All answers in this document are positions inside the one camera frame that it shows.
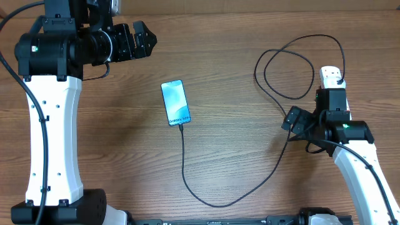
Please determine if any black Galaxy smartphone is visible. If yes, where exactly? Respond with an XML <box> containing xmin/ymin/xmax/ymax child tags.
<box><xmin>161</xmin><ymin>80</ymin><xmax>191</xmax><ymax>126</ymax></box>

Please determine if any black charger cable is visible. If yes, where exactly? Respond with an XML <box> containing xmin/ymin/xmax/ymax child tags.
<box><xmin>177</xmin><ymin>34</ymin><xmax>346</xmax><ymax>208</ymax></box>

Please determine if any white power strip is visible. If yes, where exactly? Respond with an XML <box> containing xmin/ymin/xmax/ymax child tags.
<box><xmin>316</xmin><ymin>66</ymin><xmax>352</xmax><ymax>121</ymax></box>

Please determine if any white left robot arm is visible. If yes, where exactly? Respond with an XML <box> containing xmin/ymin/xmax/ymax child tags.
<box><xmin>11</xmin><ymin>0</ymin><xmax>157</xmax><ymax>225</ymax></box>

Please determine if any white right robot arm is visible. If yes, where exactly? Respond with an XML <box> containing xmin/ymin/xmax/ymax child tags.
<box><xmin>282</xmin><ymin>88</ymin><xmax>399</xmax><ymax>224</ymax></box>

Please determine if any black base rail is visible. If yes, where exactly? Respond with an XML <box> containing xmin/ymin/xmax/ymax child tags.
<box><xmin>129</xmin><ymin>216</ymin><xmax>299</xmax><ymax>225</ymax></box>

